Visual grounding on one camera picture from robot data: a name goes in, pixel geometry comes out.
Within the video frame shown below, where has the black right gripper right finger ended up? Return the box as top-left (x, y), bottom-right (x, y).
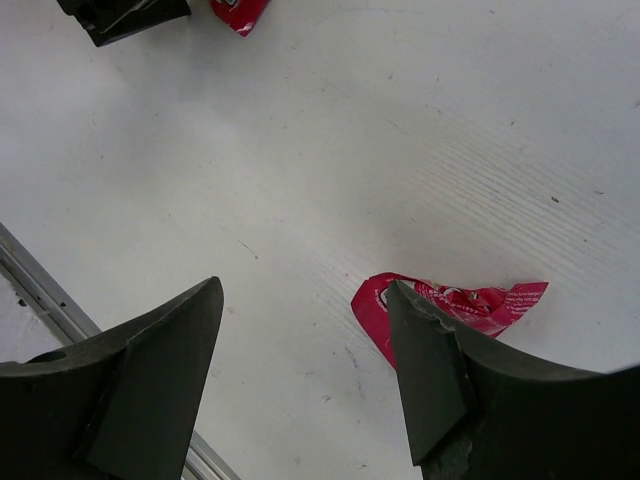
top-left (387, 282), bottom-right (639, 479)

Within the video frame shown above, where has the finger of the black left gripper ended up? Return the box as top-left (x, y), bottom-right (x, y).
top-left (57, 0), bottom-right (191, 47)

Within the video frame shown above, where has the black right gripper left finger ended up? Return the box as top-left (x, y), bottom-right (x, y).
top-left (0, 275), bottom-right (225, 480)

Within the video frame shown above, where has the small red triangular snack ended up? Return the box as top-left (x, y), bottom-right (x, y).
top-left (351, 272), bottom-right (548, 366)

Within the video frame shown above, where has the pink square snack packet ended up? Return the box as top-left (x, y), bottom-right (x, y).
top-left (208, 0), bottom-right (269, 37)

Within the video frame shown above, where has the aluminium front rail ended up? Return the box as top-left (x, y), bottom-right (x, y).
top-left (0, 222), bottom-right (241, 480)

